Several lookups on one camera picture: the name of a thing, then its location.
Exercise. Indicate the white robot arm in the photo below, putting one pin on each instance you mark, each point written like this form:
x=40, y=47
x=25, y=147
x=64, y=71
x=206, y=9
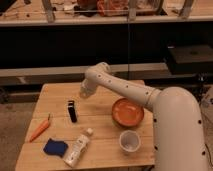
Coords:
x=178, y=134

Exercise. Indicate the wooden shelf rack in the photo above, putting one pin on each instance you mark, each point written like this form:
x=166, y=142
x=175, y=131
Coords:
x=35, y=51

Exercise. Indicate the black eraser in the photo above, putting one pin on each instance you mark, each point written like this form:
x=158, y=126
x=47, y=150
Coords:
x=71, y=110

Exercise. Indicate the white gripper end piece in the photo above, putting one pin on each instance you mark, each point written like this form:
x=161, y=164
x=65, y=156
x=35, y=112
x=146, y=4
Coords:
x=86, y=89

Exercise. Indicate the clear plastic cup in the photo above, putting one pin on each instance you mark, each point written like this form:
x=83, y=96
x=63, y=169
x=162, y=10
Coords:
x=129, y=141

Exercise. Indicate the black box on shelf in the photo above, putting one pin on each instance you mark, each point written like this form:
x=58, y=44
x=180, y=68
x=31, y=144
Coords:
x=190, y=59

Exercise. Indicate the white plastic bottle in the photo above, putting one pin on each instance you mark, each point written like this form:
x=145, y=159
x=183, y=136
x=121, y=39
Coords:
x=80, y=144

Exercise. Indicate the orange bowl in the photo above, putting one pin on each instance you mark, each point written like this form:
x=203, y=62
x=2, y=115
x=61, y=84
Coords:
x=127, y=113

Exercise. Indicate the blue sponge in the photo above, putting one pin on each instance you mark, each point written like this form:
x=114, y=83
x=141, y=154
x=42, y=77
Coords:
x=55, y=147

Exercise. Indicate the orange carrot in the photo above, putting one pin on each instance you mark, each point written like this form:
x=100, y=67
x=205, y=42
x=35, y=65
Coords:
x=40, y=129

